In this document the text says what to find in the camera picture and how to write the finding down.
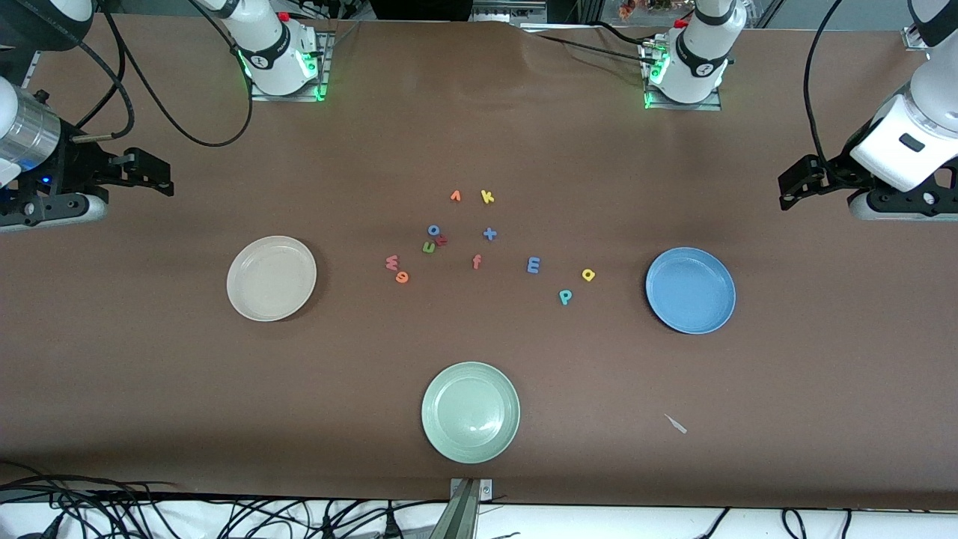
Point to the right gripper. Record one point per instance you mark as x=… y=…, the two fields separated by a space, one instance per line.
x=77 y=159

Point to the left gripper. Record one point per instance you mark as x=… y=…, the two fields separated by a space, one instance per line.
x=835 y=174

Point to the teal foam letter P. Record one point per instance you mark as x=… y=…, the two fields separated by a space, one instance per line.
x=563 y=301

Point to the blue foam letter E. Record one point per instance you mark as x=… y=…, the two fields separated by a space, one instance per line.
x=529 y=265

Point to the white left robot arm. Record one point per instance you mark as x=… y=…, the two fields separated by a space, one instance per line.
x=700 y=52

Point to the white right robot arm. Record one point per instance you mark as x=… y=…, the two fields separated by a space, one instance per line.
x=273 y=45

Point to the beige brown plate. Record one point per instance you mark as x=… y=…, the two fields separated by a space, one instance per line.
x=271 y=278

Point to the blue plate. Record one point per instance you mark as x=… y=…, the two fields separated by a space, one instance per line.
x=690 y=290

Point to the pink orange decoration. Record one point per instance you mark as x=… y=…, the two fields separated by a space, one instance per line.
x=644 y=7

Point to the small white paper scrap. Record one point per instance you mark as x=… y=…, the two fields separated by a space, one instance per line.
x=676 y=424

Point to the person in black clothing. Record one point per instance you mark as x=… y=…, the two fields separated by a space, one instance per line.
x=419 y=9

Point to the pale green plate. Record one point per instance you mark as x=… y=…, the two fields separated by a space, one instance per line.
x=470 y=412

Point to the aluminium frame extrusion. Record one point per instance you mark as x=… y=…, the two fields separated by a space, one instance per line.
x=31 y=69
x=914 y=39

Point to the silver metal rail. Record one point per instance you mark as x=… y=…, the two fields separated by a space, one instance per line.
x=569 y=28

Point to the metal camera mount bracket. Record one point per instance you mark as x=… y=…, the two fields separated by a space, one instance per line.
x=464 y=516

